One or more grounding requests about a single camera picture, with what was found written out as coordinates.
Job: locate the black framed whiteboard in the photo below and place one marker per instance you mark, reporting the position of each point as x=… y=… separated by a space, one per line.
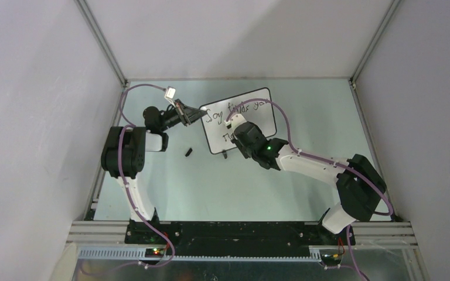
x=251 y=105

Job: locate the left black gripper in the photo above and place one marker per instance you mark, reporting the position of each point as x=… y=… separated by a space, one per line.
x=183 y=113

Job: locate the aluminium frame rail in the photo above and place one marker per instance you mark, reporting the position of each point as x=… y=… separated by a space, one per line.
x=105 y=239

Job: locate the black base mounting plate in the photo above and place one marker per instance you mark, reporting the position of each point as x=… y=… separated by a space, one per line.
x=237 y=239

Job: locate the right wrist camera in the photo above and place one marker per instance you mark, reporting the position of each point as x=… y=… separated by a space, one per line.
x=236 y=127

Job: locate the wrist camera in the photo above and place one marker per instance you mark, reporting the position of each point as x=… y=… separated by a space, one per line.
x=236 y=127
x=169 y=94

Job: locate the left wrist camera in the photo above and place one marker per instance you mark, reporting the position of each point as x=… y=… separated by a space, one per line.
x=169 y=94

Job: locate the black marker cap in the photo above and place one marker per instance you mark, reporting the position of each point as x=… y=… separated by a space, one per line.
x=189 y=151

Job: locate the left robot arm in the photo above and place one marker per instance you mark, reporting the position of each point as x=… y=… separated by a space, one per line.
x=124 y=152

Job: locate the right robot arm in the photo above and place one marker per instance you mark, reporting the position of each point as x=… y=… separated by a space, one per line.
x=359 y=186

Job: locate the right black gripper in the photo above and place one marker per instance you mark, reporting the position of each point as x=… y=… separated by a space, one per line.
x=235 y=140

